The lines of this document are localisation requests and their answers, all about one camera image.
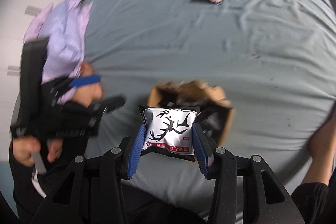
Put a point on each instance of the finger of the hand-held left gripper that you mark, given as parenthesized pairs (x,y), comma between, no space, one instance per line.
(85,81)
(110,103)

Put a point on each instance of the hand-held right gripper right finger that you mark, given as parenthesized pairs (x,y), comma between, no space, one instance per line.
(200,150)

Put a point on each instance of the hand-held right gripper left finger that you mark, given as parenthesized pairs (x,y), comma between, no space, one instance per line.
(136,150)

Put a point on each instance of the pile of black snack packets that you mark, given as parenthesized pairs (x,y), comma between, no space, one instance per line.
(210,119)

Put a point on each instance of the brown cardboard box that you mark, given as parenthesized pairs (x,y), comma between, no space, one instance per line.
(155,98)

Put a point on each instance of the person's left hand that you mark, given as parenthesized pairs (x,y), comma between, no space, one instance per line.
(23,150)

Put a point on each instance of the purple blanket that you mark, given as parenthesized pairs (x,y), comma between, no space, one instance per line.
(63,35)

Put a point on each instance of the grey-blue bed sheet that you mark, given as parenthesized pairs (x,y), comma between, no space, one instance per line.
(183,43)

